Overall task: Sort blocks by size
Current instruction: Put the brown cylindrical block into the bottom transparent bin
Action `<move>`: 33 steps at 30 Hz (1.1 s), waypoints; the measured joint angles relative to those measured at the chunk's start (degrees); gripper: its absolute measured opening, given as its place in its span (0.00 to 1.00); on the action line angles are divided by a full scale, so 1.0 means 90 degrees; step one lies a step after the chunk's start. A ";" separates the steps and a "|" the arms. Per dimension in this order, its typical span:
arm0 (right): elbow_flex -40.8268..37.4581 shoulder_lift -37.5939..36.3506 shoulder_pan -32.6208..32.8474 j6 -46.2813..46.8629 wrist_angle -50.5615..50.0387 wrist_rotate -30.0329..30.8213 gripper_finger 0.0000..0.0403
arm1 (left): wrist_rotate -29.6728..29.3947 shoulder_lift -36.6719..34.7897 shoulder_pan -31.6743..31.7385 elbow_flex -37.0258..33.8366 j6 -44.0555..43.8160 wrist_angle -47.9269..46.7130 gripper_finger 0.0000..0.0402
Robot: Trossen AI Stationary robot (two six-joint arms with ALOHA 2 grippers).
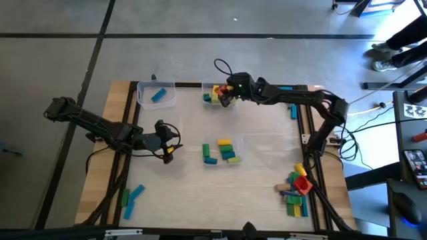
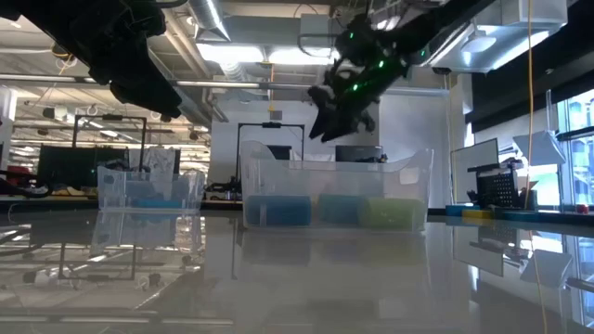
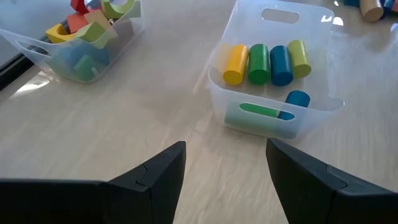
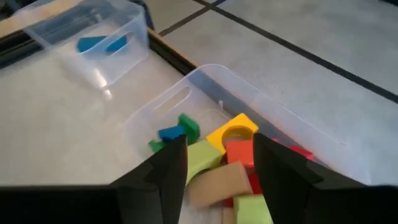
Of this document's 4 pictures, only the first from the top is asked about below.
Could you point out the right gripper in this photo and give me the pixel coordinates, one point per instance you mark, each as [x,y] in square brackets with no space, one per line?
[241,86]

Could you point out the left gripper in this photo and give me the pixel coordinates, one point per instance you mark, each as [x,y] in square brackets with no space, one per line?
[150,141]

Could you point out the orange rectangular block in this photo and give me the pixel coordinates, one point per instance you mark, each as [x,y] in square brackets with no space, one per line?
[221,90]

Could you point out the yellow-green arch block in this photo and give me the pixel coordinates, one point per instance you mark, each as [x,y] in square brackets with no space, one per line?
[215,98]

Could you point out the yellow arch block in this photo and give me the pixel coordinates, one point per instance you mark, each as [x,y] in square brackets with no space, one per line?
[215,89]

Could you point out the blue arch block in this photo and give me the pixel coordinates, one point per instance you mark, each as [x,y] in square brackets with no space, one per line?
[207,98]
[289,181]

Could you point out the green cylinder block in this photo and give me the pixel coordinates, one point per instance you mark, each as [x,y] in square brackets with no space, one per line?
[226,148]
[206,150]

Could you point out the yellow cylinder block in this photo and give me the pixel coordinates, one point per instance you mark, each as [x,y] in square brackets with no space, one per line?
[224,142]
[301,169]

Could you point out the blue cylinder block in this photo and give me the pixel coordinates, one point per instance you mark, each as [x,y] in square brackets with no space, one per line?
[228,155]
[210,160]

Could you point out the yellow-green cylinder block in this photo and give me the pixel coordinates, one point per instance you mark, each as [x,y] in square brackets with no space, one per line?
[234,159]

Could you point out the red arch block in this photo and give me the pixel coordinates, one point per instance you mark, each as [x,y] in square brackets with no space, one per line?
[303,185]

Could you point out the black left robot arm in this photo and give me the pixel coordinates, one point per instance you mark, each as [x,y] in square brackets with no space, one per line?
[96,125]

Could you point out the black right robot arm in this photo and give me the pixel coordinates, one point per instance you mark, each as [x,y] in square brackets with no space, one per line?
[300,96]

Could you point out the clear plastic bin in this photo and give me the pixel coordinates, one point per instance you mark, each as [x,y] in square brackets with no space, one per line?
[240,141]
[204,87]
[146,100]

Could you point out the green plank block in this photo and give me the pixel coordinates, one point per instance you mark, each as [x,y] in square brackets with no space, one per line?
[125,197]

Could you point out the green arch block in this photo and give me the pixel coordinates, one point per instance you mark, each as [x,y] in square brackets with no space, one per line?
[295,175]

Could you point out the natural wood cylinder block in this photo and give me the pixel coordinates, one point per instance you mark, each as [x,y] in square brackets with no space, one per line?
[283,187]

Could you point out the green rectangular block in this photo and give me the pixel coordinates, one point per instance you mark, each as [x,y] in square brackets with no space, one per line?
[294,199]
[290,209]

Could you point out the yellow rectangular block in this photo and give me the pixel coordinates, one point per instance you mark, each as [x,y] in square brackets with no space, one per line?
[297,210]

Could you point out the black rig beam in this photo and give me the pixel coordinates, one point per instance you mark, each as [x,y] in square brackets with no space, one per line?
[50,234]

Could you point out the black stand base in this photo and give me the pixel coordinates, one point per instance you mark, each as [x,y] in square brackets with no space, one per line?
[383,85]

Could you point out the person's shoe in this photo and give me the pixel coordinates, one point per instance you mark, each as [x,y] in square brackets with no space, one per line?
[383,47]
[383,65]

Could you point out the black side desk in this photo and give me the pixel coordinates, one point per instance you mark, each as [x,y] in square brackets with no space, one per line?
[398,133]

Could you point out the blue and white box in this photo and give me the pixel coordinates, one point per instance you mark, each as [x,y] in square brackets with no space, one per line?
[380,6]

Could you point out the person's leg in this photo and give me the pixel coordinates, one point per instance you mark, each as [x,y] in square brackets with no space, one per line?
[410,55]
[408,33]

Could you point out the white printed card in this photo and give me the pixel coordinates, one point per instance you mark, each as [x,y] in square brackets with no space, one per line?
[415,110]

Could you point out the smartphone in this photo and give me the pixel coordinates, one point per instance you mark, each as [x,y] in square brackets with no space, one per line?
[417,168]

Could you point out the black computer mouse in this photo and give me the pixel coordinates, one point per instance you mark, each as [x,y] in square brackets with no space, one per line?
[405,206]

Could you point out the black aluminium table frame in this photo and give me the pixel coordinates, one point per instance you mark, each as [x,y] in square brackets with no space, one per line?
[190,84]

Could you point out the metal base plate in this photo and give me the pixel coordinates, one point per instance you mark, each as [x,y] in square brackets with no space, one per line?
[305,138]

